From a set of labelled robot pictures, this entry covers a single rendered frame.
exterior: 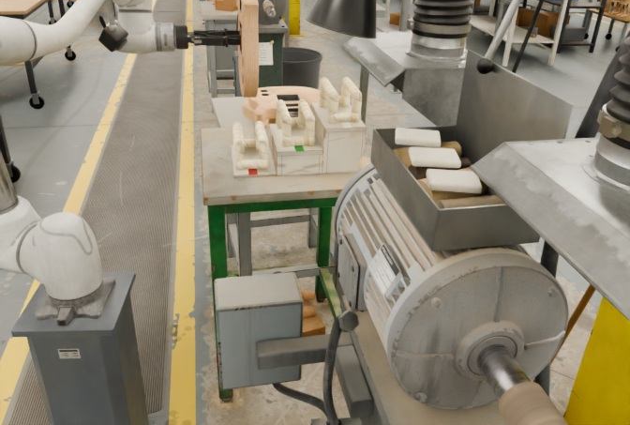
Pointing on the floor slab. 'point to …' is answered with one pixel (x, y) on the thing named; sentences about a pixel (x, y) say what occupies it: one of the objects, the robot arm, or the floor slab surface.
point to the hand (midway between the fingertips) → (239, 37)
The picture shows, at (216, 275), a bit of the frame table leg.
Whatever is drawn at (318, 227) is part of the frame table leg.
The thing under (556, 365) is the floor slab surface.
